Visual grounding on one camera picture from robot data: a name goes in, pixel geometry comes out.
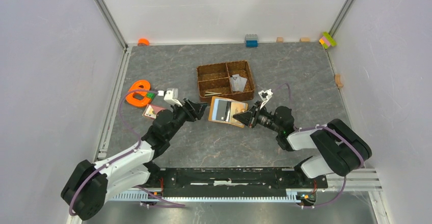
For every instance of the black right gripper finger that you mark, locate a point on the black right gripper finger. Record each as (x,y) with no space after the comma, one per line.
(252,111)
(245,118)

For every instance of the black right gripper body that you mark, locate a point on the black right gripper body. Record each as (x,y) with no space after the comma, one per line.
(260,112)

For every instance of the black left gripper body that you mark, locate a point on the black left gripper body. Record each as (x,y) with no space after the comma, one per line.
(183,114)

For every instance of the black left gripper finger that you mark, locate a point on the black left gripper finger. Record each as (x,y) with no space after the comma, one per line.
(199,111)
(189,104)

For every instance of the blue cards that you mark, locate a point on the blue cards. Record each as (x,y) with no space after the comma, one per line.
(217,109)

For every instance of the gold VIP card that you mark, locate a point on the gold VIP card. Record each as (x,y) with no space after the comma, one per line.
(236,108)

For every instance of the yellow leather card holder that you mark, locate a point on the yellow leather card holder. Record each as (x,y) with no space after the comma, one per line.
(219,111)

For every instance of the black grey VIP card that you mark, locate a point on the black grey VIP card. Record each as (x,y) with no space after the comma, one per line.
(222,110)

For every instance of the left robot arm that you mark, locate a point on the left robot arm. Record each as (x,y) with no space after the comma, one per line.
(92,184)

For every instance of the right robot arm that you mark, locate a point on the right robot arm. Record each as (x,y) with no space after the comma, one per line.
(341,150)

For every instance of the pink card on table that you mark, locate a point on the pink card on table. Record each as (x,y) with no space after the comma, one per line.
(152,110)

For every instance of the tan sticks in basket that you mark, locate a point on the tan sticks in basket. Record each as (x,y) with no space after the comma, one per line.
(209,93)

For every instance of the green toy brick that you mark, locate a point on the green toy brick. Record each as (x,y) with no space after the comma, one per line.
(151,96)

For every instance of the brown woven basket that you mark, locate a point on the brown woven basket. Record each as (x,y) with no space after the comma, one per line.
(215,78)

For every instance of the orange letter shaped block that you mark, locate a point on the orange letter shaped block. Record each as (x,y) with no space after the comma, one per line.
(138,99)

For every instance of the blue grey toy bricks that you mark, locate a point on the blue grey toy bricks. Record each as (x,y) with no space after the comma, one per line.
(251,40)

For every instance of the orange round cap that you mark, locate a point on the orange round cap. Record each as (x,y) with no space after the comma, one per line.
(143,42)

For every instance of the curved wooden block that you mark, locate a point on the curved wooden block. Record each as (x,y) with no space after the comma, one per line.
(338,81)

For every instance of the green pink yellow bricks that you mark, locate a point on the green pink yellow bricks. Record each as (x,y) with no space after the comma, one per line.
(327,41)

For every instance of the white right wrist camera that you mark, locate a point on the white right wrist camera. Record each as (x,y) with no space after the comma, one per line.
(265,96)

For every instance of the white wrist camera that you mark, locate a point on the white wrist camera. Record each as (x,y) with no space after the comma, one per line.
(170,96)
(265,96)

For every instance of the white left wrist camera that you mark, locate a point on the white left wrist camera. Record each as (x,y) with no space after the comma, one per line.
(170,96)

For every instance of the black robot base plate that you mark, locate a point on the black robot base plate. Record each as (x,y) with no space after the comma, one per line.
(231,181)

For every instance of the aluminium frame rail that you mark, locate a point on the aluminium frame rail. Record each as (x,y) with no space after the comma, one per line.
(111,22)

